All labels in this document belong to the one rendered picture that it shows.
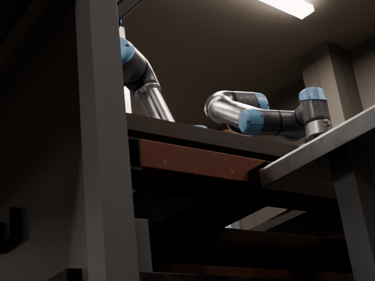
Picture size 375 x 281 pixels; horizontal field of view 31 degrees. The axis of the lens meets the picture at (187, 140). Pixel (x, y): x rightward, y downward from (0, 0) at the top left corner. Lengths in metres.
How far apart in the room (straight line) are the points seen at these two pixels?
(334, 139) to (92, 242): 0.39
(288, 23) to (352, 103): 0.83
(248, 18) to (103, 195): 4.44
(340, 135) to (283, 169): 0.12
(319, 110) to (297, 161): 0.92
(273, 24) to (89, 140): 4.52
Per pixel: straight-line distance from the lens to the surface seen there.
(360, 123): 0.93
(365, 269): 0.96
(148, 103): 2.19
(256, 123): 1.93
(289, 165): 1.02
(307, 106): 1.93
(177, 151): 1.06
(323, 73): 5.54
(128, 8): 2.76
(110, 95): 0.80
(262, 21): 5.20
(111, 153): 0.77
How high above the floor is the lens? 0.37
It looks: 24 degrees up
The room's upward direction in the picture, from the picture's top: 7 degrees counter-clockwise
